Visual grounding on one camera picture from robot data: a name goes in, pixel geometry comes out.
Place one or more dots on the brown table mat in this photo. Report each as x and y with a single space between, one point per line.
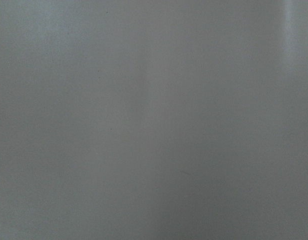
153 119

